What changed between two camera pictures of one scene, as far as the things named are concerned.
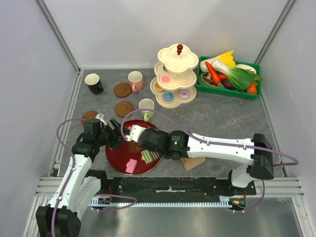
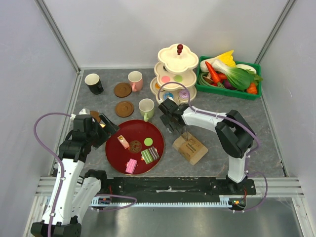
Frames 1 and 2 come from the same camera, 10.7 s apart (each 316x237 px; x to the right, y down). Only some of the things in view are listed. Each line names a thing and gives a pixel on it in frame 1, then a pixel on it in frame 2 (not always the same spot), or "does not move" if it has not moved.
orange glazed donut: (157, 86) does not move
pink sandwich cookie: (165, 79) does not move
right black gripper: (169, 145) → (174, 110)
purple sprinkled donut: (184, 94) does not move
